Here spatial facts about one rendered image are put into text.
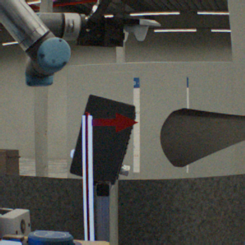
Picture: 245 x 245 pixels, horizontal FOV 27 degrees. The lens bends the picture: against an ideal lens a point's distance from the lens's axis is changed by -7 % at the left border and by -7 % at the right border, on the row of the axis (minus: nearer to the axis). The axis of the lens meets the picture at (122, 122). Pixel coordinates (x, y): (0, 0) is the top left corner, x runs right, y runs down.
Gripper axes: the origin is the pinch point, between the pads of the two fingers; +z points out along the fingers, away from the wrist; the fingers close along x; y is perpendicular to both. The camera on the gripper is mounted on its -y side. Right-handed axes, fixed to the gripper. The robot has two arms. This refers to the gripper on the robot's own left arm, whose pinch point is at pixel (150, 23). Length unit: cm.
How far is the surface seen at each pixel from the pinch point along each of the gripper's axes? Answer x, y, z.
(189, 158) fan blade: 65, 24, -20
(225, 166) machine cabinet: -434, 133, 295
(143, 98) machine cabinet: -512, 57, 209
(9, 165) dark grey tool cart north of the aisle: -595, 160, 48
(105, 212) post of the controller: 23, 44, -18
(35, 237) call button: 93, 25, -48
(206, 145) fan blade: 69, 22, -20
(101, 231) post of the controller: 23, 49, -19
